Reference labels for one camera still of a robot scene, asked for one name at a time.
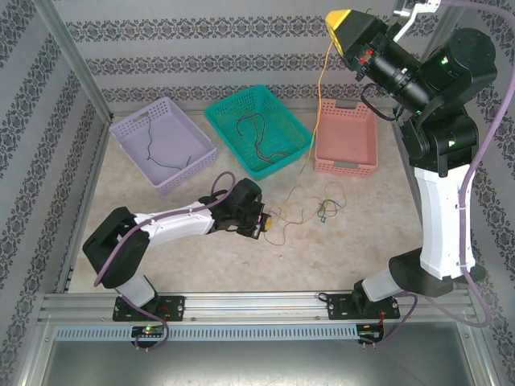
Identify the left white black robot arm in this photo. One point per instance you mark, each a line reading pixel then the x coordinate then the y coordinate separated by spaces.
pixel 173 229

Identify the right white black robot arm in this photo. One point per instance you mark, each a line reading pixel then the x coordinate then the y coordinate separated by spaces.
pixel 438 225

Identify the teal plastic basket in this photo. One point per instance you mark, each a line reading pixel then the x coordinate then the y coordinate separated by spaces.
pixel 281 132

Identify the purple plastic basket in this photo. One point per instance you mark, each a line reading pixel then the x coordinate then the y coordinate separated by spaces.
pixel 177 136

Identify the pink plastic basket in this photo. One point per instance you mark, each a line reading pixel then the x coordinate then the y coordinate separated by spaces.
pixel 346 136

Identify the grey metal panel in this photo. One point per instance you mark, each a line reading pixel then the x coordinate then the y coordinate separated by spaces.
pixel 257 366

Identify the small circuit board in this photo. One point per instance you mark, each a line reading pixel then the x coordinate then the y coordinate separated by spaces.
pixel 368 334
pixel 149 330

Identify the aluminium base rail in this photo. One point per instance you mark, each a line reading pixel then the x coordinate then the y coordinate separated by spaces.
pixel 253 305

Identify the aluminium side rail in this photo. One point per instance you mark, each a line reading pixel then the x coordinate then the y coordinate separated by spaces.
pixel 92 181

